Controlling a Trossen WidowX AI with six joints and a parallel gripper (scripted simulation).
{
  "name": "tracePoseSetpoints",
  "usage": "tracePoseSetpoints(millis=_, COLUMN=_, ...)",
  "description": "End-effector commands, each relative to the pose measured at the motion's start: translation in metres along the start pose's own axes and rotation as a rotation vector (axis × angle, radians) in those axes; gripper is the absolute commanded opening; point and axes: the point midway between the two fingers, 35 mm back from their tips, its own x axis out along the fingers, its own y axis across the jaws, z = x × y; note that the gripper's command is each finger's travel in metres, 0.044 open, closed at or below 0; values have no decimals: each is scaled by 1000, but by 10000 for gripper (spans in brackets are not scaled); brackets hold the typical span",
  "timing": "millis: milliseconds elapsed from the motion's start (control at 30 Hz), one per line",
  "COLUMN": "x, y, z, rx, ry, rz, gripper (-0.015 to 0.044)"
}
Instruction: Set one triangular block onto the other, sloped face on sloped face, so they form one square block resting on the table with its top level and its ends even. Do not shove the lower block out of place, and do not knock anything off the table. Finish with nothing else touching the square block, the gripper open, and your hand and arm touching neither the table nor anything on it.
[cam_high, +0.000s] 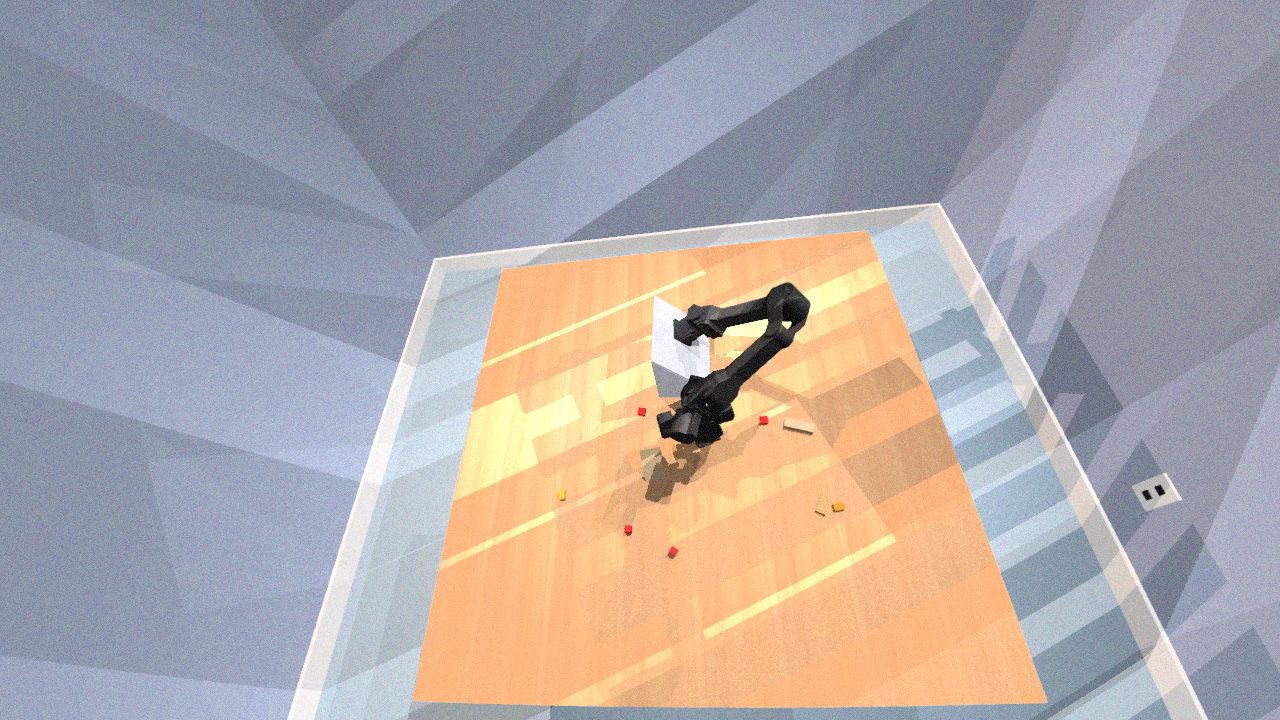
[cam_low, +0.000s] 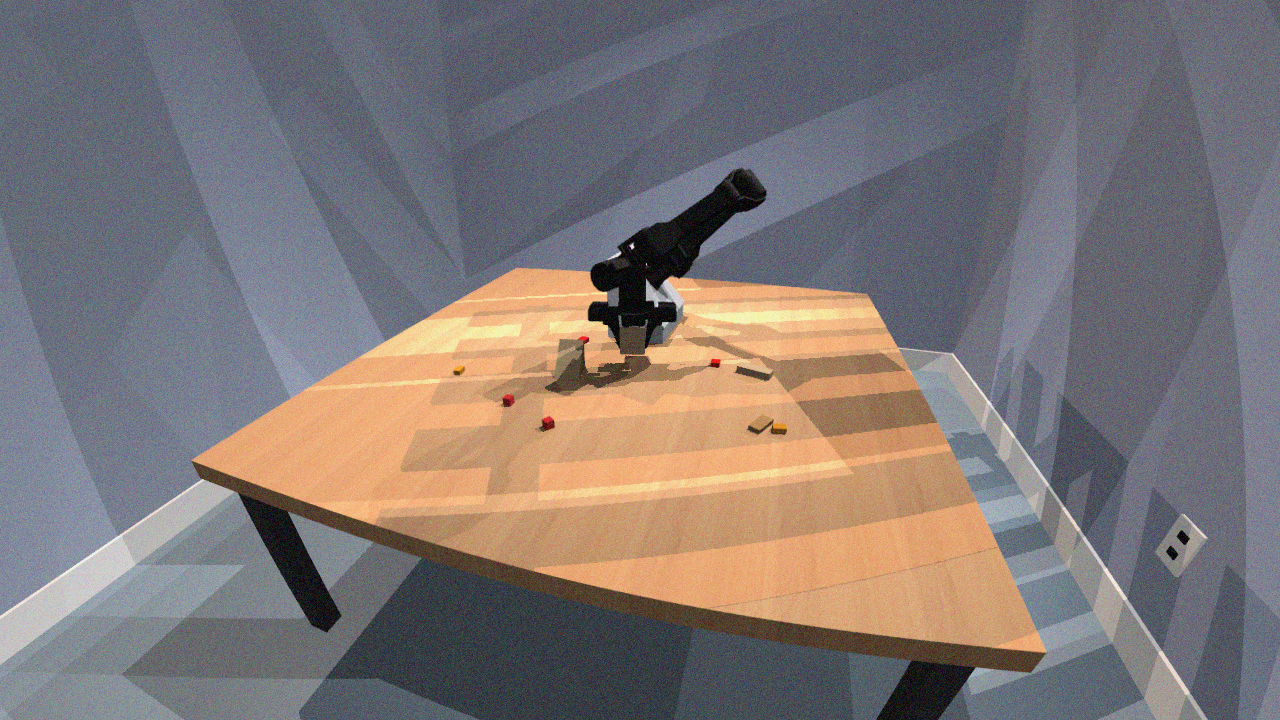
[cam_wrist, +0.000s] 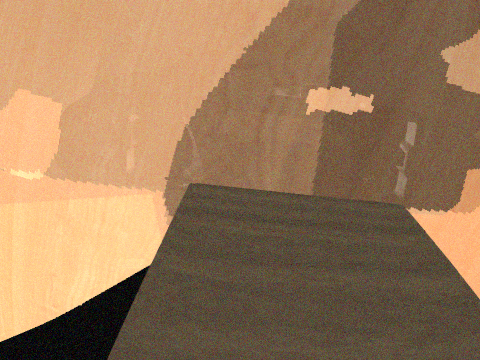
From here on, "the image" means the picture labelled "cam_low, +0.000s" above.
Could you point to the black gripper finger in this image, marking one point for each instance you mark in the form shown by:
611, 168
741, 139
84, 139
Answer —
651, 325
614, 326

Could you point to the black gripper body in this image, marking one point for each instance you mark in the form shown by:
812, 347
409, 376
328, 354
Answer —
599, 311

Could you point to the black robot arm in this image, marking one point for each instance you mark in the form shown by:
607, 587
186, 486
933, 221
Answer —
669, 248

